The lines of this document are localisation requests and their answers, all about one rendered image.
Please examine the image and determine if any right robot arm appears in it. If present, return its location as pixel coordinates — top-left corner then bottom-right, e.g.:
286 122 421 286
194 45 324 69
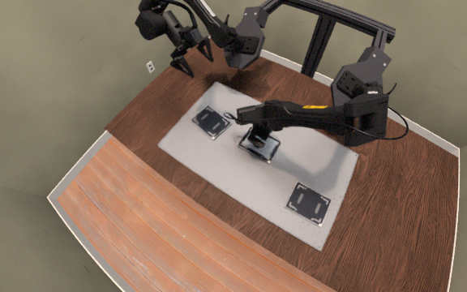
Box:
135 0 259 54

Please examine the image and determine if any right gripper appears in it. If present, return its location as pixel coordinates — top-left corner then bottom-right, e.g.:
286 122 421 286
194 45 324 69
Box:
166 24 214 78

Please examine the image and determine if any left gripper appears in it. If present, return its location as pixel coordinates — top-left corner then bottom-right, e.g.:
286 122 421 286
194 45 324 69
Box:
247 122 273 148

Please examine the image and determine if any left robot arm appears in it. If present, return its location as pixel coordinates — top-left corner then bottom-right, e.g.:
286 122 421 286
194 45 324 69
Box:
237 71 389 147

